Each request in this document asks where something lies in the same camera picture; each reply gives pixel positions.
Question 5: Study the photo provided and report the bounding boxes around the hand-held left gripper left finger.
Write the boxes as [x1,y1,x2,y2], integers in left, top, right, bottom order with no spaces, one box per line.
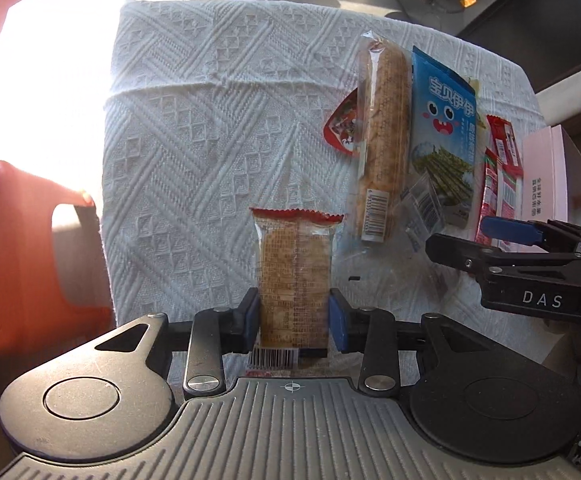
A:
[93,287,262,396]

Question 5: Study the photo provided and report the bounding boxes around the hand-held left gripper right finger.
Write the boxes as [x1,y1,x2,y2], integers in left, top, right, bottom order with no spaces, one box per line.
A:
[327,289,496,397]

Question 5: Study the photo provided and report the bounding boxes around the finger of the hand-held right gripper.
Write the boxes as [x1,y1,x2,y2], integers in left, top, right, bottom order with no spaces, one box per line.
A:
[425,232,581,286]
[480,216,581,261]

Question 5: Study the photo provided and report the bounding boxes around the red silver snack pouch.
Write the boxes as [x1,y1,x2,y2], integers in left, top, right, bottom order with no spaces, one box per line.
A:
[484,114,525,177]
[474,150,518,252]

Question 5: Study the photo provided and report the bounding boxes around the clear cracker packet red ends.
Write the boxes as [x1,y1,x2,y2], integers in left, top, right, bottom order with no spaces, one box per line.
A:
[249,206,345,376]

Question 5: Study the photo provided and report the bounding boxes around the pale pink cardboard box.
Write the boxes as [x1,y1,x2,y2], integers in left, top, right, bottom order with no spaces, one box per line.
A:
[521,125,581,233]

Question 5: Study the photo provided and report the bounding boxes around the small red picture snack packet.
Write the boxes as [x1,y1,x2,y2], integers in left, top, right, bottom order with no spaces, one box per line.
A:
[323,91,367,156]

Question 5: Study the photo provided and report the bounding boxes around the clear plastic snack packet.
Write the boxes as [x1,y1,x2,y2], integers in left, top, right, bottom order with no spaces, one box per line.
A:
[397,175,447,241]

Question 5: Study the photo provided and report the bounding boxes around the blue seaweed snack packet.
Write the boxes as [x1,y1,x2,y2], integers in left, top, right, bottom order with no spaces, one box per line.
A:
[409,45,483,227]

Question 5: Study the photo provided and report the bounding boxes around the long bread stick packet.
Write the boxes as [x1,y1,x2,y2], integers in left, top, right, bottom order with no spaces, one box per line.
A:
[346,30,413,245]

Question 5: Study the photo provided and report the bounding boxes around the white textured tablecloth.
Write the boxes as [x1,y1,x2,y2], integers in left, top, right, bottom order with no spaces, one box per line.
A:
[99,0,571,401]

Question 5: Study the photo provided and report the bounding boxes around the orange plastic stool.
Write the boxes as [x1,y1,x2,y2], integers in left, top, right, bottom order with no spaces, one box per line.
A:
[0,160,114,361]

